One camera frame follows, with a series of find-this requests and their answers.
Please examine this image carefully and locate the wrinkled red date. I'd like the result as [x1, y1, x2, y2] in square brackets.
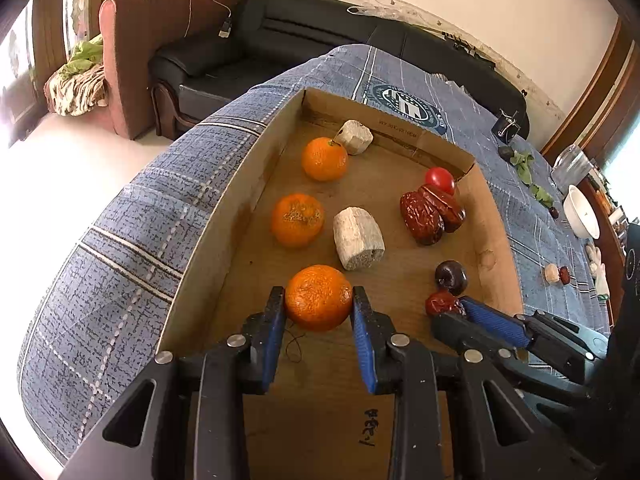
[425, 289, 466, 316]

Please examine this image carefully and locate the dark purple plum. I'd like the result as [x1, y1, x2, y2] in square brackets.
[434, 260, 469, 296]

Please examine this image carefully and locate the small red date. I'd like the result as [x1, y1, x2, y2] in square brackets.
[559, 266, 570, 285]

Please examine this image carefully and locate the small round sugarcane piece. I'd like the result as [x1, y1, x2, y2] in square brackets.
[544, 263, 561, 284]

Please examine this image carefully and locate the large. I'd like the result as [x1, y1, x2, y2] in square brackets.
[399, 191, 445, 246]

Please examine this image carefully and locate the large red date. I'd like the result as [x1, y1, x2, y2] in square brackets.
[419, 184, 466, 233]

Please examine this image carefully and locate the long sugarcane piece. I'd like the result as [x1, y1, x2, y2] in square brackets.
[333, 207, 385, 271]

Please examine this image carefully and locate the orange mandarin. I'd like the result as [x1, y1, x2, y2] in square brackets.
[302, 136, 348, 182]
[285, 264, 352, 332]
[271, 193, 324, 248]

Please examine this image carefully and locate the red cherry tomato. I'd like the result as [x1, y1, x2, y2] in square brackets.
[424, 167, 456, 196]

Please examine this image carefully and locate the hexagonal sugarcane piece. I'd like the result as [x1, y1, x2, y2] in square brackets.
[333, 119, 373, 156]

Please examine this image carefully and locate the white work glove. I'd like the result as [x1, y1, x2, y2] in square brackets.
[586, 242, 611, 301]

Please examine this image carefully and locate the wooden side cabinet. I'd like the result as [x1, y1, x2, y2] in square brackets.
[578, 174, 639, 326]

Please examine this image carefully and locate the white bowl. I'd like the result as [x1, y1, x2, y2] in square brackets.
[563, 184, 600, 240]

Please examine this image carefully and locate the blue plaid tablecloth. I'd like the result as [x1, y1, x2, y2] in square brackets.
[16, 44, 610, 465]

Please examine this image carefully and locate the cardboard tray box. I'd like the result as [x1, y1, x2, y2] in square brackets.
[158, 88, 523, 479]

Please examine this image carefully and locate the green leafy vegetable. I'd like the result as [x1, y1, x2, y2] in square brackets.
[509, 151, 553, 209]

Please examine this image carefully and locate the small black device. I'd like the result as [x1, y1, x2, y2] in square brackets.
[498, 145, 515, 162]

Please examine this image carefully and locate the black binder clip box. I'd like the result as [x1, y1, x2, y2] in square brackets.
[491, 108, 523, 144]

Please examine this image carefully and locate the black leather sofa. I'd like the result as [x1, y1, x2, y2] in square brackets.
[149, 0, 529, 140]

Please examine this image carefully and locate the patterned blanket pile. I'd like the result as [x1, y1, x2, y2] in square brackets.
[43, 34, 107, 116]

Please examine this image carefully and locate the brown armchair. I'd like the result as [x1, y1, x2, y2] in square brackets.
[99, 0, 241, 139]

